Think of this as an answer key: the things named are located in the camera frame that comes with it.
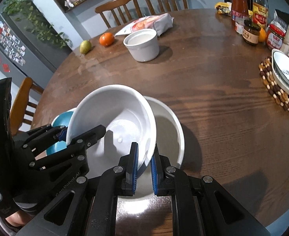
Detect group of fridge magnet photos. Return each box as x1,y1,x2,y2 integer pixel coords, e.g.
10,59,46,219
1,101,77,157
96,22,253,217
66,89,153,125
0,21,26,65

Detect grey refrigerator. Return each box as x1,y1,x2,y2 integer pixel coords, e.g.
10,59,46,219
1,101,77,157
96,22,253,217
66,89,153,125
0,12,72,89

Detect white paper packet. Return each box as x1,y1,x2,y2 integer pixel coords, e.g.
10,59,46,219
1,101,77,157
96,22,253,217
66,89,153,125
281,22,289,54

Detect square white dark-rimmed bowl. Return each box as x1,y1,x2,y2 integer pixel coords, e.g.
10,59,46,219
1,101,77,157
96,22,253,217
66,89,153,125
272,49,289,90

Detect small yellow fruit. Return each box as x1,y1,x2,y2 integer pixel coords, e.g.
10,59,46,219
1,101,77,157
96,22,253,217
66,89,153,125
258,28,268,43

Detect dark lid sauce jar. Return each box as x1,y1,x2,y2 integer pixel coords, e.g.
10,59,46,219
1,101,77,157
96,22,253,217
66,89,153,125
242,19,261,46

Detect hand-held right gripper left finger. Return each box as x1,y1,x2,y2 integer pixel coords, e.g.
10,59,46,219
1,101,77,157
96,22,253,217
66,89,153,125
17,143,139,236

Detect large grey-white bowl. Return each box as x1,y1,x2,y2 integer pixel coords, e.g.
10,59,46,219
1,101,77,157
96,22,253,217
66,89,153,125
87,96,185,200

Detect deep white straight-sided bowl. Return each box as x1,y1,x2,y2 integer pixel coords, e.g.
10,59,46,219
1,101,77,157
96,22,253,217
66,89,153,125
123,29,160,62

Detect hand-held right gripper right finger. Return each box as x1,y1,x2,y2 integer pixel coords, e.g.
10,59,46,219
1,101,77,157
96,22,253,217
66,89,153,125
151,144,270,236

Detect small blue dish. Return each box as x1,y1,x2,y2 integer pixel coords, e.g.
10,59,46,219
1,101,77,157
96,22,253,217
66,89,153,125
46,111,75,156

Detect beaded wooden trivet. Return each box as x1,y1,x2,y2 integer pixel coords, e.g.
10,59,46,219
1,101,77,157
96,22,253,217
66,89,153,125
258,56,289,114

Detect trailing green vine plant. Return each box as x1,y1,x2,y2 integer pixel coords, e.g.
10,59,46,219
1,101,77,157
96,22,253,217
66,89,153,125
2,0,72,50

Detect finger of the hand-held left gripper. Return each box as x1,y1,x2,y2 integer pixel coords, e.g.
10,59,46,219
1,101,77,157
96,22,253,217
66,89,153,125
29,125,107,170
23,125,69,156

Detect white snack bag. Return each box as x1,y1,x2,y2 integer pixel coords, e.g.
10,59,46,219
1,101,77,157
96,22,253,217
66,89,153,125
114,13,174,37

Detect medium white bowl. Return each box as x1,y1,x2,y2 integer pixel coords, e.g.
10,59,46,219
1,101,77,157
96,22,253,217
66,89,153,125
66,85,157,180

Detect yellow capped oil bottle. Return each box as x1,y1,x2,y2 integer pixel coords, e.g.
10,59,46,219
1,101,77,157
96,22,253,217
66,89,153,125
252,0,269,31

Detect yellow snack packet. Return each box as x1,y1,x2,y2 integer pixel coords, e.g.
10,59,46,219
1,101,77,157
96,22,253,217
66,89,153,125
214,2,233,15

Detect green pear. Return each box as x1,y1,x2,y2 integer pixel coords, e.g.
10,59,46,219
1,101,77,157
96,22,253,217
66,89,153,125
80,40,92,54

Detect person's left hand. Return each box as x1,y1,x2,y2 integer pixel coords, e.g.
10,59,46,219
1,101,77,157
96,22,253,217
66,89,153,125
6,211,24,227

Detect black bag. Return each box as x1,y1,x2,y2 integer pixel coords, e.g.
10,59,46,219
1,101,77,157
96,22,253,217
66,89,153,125
273,9,289,24

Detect red label glass jar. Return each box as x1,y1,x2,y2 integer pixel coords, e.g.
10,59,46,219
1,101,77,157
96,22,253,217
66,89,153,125
266,17,289,52

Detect tall red sauce bottle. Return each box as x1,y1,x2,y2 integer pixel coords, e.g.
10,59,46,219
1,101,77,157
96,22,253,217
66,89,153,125
231,0,249,27

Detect orange fruit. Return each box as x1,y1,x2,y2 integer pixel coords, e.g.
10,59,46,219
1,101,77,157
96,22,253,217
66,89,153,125
99,32,115,47

